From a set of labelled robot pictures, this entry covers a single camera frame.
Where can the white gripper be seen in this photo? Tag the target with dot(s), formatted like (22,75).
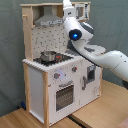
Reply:
(68,9)

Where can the white toy microwave door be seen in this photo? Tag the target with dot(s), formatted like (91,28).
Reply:
(81,11)

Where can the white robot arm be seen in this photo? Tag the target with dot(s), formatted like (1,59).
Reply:
(80,33)

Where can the wooden toy kitchen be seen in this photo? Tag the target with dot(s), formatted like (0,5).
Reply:
(40,84)

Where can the grey range hood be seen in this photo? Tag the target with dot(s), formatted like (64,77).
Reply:
(48,18)

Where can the small metal pot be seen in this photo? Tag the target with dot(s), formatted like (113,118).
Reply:
(48,56)

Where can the black stovetop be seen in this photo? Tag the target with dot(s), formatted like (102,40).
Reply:
(57,59)

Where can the white fridge door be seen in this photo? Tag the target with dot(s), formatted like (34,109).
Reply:
(90,82)

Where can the oven door with window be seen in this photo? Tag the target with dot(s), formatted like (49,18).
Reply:
(64,96)

